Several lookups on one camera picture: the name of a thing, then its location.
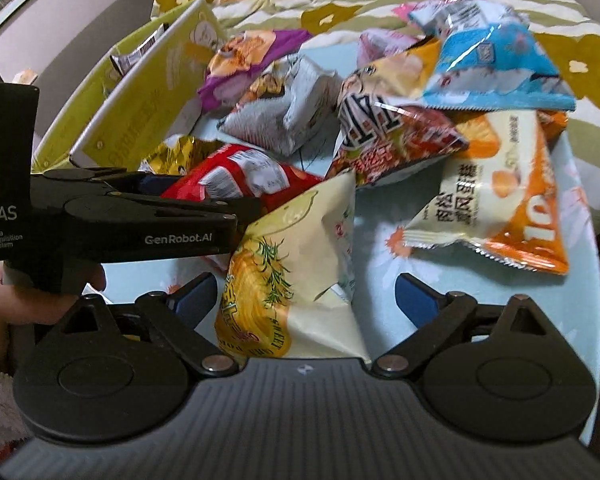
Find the grey bed headboard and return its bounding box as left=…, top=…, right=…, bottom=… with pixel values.
left=10, top=0, right=162, bottom=126

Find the gold foil snack packet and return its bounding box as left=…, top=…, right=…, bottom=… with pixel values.
left=139, top=135, right=223, bottom=177

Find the blue white snack packet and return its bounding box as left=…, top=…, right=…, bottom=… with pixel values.
left=422, top=12, right=578, bottom=112

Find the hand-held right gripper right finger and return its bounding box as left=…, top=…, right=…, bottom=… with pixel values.
left=371, top=273, right=551, bottom=377

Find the person's left hand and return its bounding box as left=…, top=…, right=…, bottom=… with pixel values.
left=0, top=264, right=107, bottom=361

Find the purple snack packet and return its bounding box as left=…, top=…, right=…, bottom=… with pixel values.
left=197, top=29, right=314, bottom=112

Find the red black printed snack packet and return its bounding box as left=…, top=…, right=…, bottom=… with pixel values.
left=325, top=40, right=472, bottom=189

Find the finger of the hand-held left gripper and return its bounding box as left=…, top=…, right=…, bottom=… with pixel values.
left=32, top=168, right=262, bottom=217
left=65, top=194, right=239, bottom=264

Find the small pink snack packet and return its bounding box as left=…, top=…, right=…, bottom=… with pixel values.
left=356, top=29, right=423, bottom=68

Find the pink printed snack packet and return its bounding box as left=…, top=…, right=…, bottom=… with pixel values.
left=392, top=0, right=532, bottom=38

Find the yellow lemon chips packet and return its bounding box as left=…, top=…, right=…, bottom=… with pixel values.
left=214, top=167, right=372, bottom=362

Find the striped floral blanket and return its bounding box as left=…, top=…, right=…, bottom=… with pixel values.
left=150, top=0, right=600, bottom=128

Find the silver brown snack wrapper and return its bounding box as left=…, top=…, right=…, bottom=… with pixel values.
left=109, top=22, right=172, bottom=77

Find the yellow green cardboard box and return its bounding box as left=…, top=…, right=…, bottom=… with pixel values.
left=30, top=0, right=231, bottom=177

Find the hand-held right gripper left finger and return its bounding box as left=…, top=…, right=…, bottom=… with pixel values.
left=60, top=272, right=240, bottom=377

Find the cream orange cake packet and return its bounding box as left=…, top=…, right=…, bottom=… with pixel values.
left=404, top=109, right=572, bottom=277

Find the silver grey snack packet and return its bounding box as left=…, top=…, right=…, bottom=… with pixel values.
left=216, top=54, right=342, bottom=157

